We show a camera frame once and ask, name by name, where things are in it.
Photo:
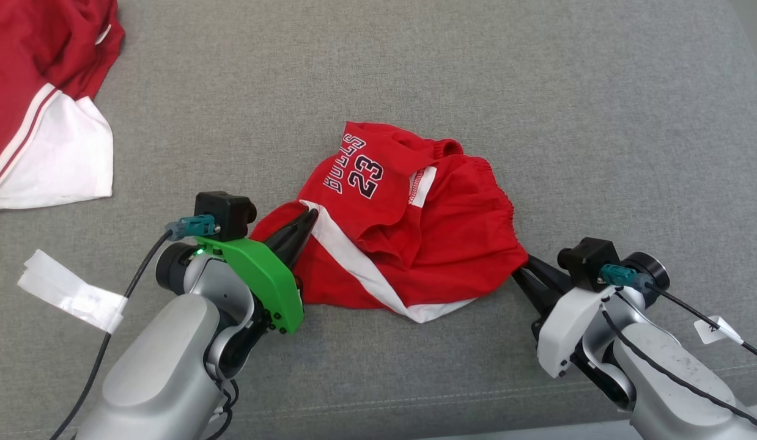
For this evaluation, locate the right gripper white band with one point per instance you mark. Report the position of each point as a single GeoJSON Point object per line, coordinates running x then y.
{"type": "Point", "coordinates": [571, 330]}

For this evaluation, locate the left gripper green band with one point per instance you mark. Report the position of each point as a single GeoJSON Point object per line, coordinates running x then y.
{"type": "Point", "coordinates": [265, 281]}

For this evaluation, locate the red shorts with 23 print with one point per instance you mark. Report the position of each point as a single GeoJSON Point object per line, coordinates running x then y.
{"type": "Point", "coordinates": [446, 244]}

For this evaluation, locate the red shirt with white sleeves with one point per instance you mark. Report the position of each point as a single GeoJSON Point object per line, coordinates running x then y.
{"type": "Point", "coordinates": [48, 153]}

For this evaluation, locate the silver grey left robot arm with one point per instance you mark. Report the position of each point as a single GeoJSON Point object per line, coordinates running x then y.
{"type": "Point", "coordinates": [158, 366]}

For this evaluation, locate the large white tape tag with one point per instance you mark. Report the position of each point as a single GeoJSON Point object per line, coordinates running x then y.
{"type": "Point", "coordinates": [66, 290]}

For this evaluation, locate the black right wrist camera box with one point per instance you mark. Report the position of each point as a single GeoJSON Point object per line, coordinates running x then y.
{"type": "Point", "coordinates": [589, 256]}

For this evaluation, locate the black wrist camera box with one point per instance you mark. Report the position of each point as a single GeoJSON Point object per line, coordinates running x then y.
{"type": "Point", "coordinates": [589, 256]}
{"type": "Point", "coordinates": [222, 211]}

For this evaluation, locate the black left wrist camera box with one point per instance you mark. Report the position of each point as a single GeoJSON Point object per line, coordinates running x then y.
{"type": "Point", "coordinates": [222, 211]}

